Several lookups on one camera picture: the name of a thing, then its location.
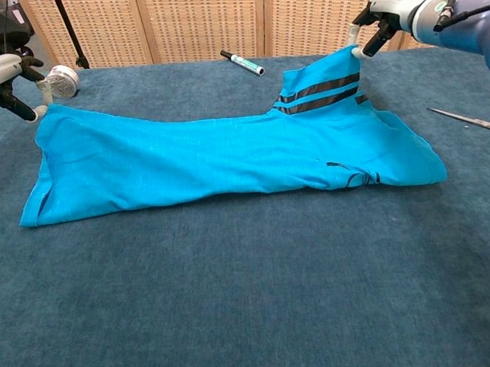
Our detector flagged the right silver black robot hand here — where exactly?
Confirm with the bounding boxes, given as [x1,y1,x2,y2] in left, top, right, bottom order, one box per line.
[345,0,421,62]

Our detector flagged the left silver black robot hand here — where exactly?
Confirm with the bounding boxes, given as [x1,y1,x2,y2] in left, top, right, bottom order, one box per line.
[0,52,51,125]

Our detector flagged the blue printed T-shirt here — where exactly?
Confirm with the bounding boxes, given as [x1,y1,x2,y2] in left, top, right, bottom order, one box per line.
[14,41,450,229]

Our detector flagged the black office chair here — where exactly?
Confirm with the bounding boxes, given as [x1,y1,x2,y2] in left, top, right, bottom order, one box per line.
[0,9,37,76]

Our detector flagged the small white tape roll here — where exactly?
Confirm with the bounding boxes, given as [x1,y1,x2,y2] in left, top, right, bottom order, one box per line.
[46,64,81,99]

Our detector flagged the black tripod stand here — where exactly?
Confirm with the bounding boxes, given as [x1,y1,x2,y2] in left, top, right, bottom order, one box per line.
[52,0,91,71]

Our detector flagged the white green marker pen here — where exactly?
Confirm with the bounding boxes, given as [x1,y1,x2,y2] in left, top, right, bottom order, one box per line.
[219,47,266,78]

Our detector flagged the wicker folding screen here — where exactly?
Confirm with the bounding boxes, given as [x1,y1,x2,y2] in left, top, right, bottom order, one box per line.
[19,0,490,72]

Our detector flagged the dark blue carpet table cover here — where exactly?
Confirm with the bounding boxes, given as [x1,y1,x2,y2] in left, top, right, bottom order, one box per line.
[0,41,490,367]

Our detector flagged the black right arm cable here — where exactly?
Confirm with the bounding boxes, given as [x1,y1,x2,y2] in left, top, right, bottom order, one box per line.
[431,0,490,33]

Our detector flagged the black handled scissors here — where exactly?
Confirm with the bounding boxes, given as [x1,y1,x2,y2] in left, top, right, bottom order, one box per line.
[426,105,490,142]

